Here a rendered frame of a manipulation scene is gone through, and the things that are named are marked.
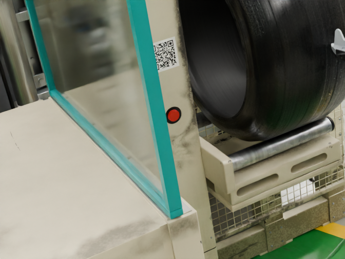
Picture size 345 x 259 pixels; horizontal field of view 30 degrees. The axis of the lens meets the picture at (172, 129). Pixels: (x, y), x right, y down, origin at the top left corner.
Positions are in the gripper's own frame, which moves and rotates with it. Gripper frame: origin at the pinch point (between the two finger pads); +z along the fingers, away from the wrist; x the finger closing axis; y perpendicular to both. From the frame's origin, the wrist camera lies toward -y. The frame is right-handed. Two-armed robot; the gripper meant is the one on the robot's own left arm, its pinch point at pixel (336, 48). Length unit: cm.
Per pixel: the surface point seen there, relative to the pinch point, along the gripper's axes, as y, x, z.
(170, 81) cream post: -2.1, 33.2, 22.1
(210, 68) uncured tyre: -12, 6, 53
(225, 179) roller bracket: -28.0, 27.4, 13.8
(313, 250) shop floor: -110, -39, 81
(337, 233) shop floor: -110, -55, 84
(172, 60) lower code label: 3.0, 31.7, 21.5
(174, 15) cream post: 13.5, 29.3, 20.4
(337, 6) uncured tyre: 8.8, -2.8, 1.9
